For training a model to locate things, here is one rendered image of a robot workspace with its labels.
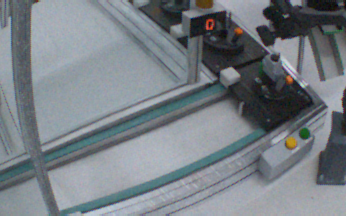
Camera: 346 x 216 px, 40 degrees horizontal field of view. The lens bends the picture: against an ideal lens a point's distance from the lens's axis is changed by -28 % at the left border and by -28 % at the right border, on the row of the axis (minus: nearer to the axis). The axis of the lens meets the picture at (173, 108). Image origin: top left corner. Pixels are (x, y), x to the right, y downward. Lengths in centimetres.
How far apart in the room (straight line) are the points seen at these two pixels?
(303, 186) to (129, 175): 53
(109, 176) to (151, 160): 13
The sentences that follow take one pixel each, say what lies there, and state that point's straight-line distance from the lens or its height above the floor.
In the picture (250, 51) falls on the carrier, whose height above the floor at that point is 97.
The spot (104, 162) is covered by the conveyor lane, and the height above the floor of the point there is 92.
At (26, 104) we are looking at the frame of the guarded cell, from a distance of 99.
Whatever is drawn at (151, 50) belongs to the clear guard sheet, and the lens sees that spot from 162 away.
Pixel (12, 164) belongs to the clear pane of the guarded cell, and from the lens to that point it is 109.
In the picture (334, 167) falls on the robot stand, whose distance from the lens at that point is 165.
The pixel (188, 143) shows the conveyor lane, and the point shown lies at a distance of 168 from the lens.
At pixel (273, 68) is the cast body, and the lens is 171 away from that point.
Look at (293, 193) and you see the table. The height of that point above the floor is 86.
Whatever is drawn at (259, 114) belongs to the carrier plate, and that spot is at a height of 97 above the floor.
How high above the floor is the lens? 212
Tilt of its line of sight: 43 degrees down
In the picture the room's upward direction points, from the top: 4 degrees clockwise
